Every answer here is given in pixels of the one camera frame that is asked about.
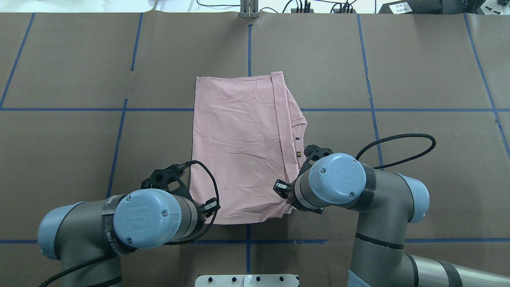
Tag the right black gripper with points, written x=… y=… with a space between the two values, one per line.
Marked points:
x=281 y=186

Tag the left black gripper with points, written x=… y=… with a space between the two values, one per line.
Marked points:
x=210 y=207

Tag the pink snoopy t-shirt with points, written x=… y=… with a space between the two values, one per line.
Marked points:
x=249 y=132

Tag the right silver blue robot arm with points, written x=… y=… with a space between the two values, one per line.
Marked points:
x=386 y=203

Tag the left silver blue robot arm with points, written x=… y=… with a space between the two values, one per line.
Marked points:
x=90 y=238

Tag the white mounting pillar with base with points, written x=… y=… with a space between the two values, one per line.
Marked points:
x=248 y=280

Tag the black box with label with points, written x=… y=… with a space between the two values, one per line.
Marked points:
x=439 y=7

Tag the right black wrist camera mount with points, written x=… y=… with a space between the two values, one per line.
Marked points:
x=313 y=153

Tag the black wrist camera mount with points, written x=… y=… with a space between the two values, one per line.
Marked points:
x=162 y=178
x=313 y=153

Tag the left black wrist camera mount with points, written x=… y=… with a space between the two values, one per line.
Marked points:
x=162 y=178

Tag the aluminium frame post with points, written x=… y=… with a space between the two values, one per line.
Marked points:
x=249 y=9

